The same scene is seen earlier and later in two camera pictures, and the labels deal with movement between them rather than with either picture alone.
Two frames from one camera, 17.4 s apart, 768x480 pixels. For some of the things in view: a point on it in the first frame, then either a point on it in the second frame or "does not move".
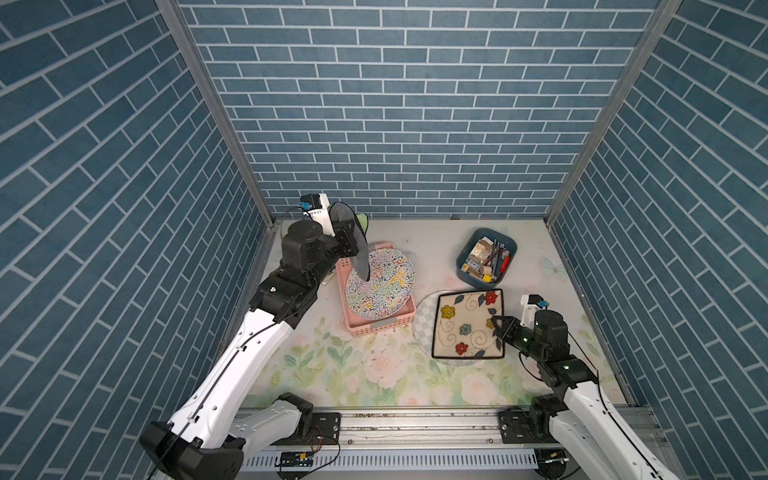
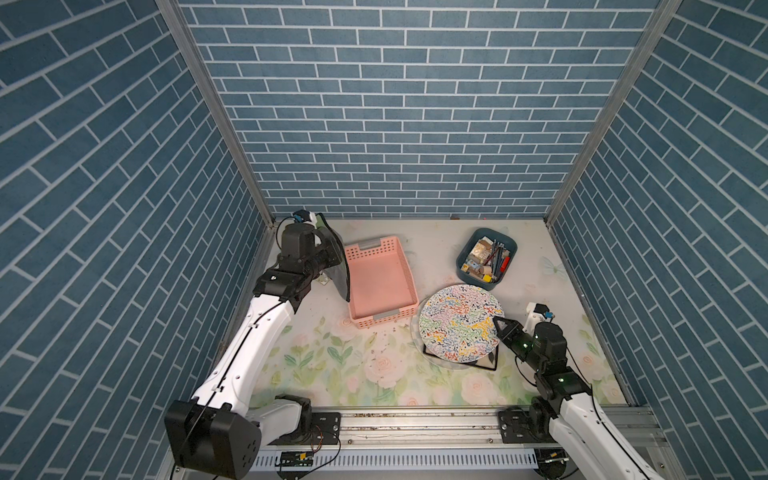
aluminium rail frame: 396,446 does not move
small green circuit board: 297,459 does not move
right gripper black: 506,328 does not move
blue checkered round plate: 422,327 does not move
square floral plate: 463,326 to 488,362
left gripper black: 340,232 to 330,250
